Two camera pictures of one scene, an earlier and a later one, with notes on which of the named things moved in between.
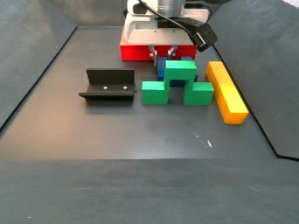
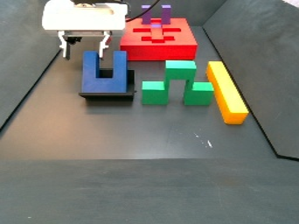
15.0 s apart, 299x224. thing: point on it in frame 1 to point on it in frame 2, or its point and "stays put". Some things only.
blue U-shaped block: x=162 y=68 to x=94 y=84
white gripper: x=142 y=30 to x=66 y=16
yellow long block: x=230 y=99 stays put
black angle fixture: x=110 y=85 stays put
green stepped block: x=198 y=93 stays put
